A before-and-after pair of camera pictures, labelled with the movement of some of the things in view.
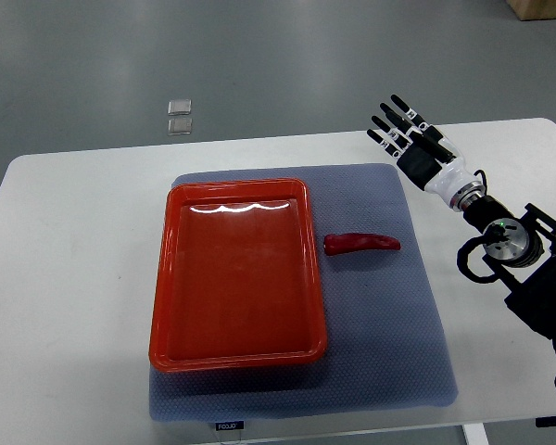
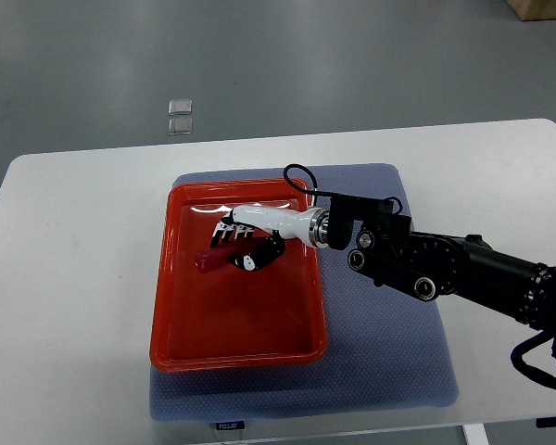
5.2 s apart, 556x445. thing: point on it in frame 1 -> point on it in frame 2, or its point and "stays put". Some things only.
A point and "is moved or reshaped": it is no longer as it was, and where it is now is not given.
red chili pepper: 340,243 is moved or reshaped
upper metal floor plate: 180,108 stays put
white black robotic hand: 428,159 -> 255,235
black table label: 238,425 stays put
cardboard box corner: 529,10 stays put
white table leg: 475,434 stays put
